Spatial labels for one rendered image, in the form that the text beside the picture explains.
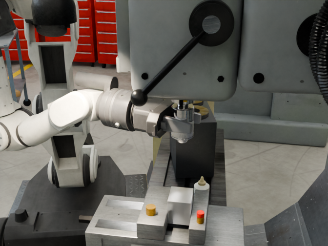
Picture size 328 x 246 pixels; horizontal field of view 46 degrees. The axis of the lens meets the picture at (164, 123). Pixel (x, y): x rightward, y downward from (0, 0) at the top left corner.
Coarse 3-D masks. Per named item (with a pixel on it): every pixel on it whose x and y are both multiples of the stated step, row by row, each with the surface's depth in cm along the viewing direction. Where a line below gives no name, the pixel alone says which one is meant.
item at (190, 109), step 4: (176, 104) 80; (188, 104) 80; (192, 104) 80; (172, 108) 79; (176, 108) 78; (184, 108) 78; (188, 108) 78; (192, 108) 79; (176, 112) 78; (180, 112) 78; (184, 112) 78; (188, 112) 78; (192, 112) 79
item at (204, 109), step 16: (208, 112) 116; (208, 128) 113; (176, 144) 115; (192, 144) 115; (208, 144) 116; (176, 160) 117; (192, 160) 117; (208, 160) 118; (176, 176) 119; (192, 176) 120; (208, 176) 120
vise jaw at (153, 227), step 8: (152, 192) 94; (160, 192) 94; (168, 192) 94; (144, 200) 91; (152, 200) 91; (160, 200) 91; (144, 208) 88; (160, 208) 88; (144, 216) 85; (152, 216) 85; (160, 216) 85; (136, 224) 84; (144, 224) 83; (152, 224) 83; (160, 224) 83; (144, 232) 84; (152, 232) 83; (160, 232) 83
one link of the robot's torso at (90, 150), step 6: (84, 150) 178; (90, 150) 179; (96, 150) 179; (90, 156) 170; (96, 156) 176; (90, 162) 167; (96, 162) 175; (48, 168) 166; (90, 168) 166; (96, 168) 174; (48, 174) 166; (90, 174) 166; (96, 174) 172; (90, 180) 167
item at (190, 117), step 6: (174, 114) 79; (180, 114) 78; (186, 114) 78; (192, 114) 79; (186, 120) 79; (192, 120) 80; (192, 126) 80; (174, 132) 80; (192, 132) 81; (174, 138) 81; (180, 138) 80; (186, 138) 80
